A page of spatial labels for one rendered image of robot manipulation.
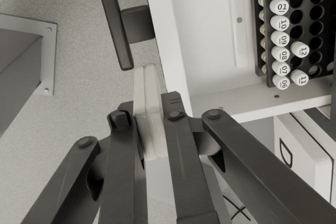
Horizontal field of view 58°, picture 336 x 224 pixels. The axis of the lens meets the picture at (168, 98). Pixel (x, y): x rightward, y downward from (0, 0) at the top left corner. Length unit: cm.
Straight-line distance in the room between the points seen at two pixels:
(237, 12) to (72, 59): 98
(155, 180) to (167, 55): 128
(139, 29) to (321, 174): 24
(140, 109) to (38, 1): 109
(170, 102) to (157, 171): 130
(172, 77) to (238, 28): 11
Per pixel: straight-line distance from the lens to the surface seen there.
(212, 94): 37
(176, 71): 25
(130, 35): 26
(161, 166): 145
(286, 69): 30
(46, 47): 125
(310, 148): 37
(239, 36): 34
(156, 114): 15
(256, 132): 61
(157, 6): 24
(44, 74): 129
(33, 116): 140
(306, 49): 30
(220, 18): 34
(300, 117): 40
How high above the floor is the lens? 116
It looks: 63 degrees down
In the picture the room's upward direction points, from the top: 168 degrees clockwise
